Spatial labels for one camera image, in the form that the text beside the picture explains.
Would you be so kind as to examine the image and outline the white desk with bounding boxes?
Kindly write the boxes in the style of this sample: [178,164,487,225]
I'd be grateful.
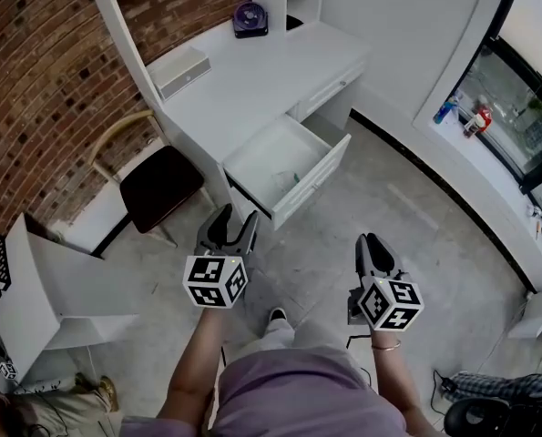
[145,19,373,220]

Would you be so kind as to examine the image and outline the wooden chair with dark seat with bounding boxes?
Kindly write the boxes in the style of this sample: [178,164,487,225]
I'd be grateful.
[89,110,217,249]

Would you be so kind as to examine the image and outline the black framed window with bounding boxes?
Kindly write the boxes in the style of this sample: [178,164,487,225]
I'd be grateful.
[452,0,542,227]

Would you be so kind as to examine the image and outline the person's left forearm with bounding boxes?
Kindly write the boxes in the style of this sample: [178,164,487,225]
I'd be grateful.
[155,305,230,430]

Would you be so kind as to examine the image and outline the blue bottle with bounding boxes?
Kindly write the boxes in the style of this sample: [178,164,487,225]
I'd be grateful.
[433,97,459,125]

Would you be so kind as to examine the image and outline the white storage box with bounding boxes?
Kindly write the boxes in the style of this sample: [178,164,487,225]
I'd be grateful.
[153,46,211,103]

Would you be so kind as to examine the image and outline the black cable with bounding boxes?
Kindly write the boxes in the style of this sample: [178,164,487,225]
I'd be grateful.
[431,369,458,416]

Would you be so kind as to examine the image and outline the white side table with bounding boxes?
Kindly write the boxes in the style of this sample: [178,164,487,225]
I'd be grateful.
[0,213,140,381]

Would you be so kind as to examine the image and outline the clear item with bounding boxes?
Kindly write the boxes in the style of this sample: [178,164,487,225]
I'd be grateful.
[270,168,304,196]

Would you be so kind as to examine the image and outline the purple shirt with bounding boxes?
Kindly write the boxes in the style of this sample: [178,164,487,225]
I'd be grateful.
[119,346,408,437]

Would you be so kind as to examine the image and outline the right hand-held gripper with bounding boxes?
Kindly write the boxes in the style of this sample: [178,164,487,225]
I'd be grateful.
[345,232,424,333]

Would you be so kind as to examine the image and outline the grey hand-held gripper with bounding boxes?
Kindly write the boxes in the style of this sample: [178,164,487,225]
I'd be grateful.
[0,337,20,381]

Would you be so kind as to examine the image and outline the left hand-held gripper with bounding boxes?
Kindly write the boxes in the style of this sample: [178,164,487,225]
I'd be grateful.
[182,203,260,311]

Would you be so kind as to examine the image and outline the black office chair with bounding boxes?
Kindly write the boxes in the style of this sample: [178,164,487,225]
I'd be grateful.
[443,393,542,437]

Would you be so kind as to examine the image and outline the light grey trousers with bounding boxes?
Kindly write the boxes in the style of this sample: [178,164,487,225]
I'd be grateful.
[220,266,358,368]

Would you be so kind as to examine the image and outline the plaid cloth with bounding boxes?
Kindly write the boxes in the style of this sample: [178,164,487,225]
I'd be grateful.
[452,371,542,404]

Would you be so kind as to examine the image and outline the person's right forearm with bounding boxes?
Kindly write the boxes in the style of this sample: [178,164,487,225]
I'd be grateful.
[370,329,440,437]

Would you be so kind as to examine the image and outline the purple desk fan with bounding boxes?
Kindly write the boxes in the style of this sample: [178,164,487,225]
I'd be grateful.
[232,0,271,39]

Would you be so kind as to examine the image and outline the red and white bottle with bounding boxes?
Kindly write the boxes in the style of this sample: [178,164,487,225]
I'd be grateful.
[463,105,494,139]

